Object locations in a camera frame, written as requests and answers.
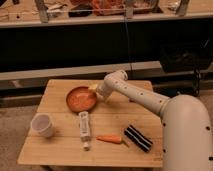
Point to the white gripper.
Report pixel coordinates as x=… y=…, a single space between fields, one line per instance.
x=102 y=89

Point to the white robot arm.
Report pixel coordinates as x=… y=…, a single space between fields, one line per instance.
x=187 y=135

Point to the wooden table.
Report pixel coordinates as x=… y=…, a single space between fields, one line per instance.
x=108 y=117

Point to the white toothpaste tube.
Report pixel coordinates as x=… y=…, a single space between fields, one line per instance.
x=85 y=134

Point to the orange carrot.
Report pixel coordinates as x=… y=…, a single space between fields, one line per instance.
x=116 y=139

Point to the white plastic cup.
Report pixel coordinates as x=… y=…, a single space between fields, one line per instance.
x=42 y=125

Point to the black white striped cloth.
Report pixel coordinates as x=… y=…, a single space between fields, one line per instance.
x=138 y=138

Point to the orange object on shelf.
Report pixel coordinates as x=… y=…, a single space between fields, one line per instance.
x=113 y=7

